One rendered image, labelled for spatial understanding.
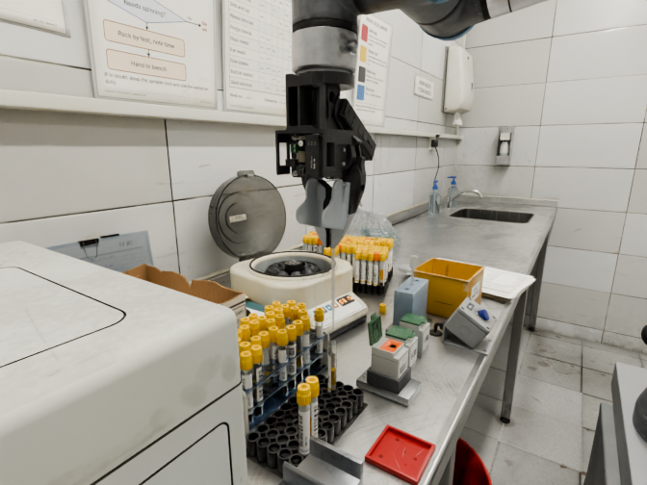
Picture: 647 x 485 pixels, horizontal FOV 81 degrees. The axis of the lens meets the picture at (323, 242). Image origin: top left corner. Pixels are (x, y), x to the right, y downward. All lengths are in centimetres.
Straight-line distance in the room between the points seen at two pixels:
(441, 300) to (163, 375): 78
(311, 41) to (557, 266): 271
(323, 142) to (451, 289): 56
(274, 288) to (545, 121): 243
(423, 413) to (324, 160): 40
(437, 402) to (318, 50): 52
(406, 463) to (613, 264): 258
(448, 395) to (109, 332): 56
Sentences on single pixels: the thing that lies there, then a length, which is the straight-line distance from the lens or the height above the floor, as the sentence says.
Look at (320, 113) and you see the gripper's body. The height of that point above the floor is 129.
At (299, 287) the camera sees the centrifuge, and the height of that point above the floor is 99.
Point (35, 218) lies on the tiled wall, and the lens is 83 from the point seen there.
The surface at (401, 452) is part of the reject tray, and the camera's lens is 56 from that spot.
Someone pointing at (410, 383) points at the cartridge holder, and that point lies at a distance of 66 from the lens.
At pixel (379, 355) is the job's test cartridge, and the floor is 94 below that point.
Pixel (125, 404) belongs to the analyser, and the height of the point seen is 115.
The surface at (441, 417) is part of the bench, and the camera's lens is 63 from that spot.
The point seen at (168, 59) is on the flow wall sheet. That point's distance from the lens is 97.
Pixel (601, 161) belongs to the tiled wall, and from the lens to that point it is 292.
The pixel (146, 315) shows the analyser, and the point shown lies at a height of 117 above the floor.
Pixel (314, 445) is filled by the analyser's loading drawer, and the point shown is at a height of 93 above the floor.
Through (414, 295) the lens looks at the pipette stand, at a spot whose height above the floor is 97.
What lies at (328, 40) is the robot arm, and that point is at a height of 137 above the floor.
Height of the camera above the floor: 125
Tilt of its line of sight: 14 degrees down
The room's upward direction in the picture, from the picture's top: straight up
